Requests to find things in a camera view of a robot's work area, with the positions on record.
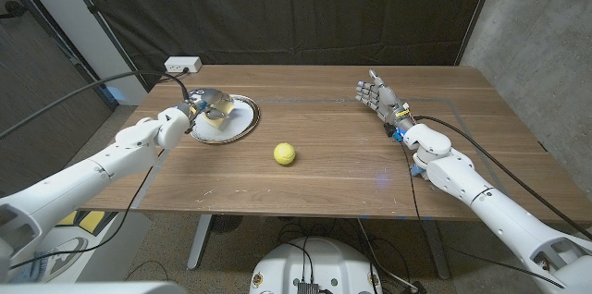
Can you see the white robot torso edge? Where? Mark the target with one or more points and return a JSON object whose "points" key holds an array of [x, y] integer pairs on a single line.
{"points": [[92, 288]]}

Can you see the yellow floor item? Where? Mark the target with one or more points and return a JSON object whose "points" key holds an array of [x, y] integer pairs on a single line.
{"points": [[92, 221]]}

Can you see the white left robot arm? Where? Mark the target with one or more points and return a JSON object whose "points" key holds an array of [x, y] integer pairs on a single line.
{"points": [[92, 169]]}

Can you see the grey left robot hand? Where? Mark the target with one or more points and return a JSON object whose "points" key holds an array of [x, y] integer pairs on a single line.
{"points": [[210, 96]]}

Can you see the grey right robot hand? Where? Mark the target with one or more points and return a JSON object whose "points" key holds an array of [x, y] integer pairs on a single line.
{"points": [[386, 100]]}

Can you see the grey table leg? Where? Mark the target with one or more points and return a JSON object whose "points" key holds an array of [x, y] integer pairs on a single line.
{"points": [[200, 241], [437, 250]]}

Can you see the black round floor fan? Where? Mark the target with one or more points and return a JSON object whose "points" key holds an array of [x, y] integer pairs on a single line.
{"points": [[226, 223]]}

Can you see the black backdrop curtain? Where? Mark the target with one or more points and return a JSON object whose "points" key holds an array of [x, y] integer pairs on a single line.
{"points": [[300, 7]]}

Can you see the person's blue jeans leg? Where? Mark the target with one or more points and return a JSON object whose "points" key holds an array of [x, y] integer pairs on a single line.
{"points": [[30, 271]]}

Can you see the white floor box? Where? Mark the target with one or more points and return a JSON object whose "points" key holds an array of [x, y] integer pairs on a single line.
{"points": [[125, 248]]}

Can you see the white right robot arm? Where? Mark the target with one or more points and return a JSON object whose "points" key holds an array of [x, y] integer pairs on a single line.
{"points": [[499, 220]]}

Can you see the white power strip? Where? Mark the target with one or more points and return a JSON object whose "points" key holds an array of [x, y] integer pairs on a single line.
{"points": [[182, 64]]}

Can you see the pale yellow sponge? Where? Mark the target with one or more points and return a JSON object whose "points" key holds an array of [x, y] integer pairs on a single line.
{"points": [[217, 123]]}

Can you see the black power adapter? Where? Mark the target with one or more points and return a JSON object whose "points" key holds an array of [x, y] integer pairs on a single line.
{"points": [[416, 288]]}

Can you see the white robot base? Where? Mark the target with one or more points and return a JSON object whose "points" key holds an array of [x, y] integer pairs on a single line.
{"points": [[319, 261]]}

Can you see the black backdrop stand pole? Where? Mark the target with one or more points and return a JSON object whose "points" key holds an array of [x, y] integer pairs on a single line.
{"points": [[104, 26], [478, 9]]}

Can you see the white paper plate dark rim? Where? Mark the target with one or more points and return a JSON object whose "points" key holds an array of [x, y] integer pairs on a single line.
{"points": [[242, 120]]}

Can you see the yellow tennis ball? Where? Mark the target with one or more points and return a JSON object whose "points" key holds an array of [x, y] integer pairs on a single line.
{"points": [[284, 154]]}

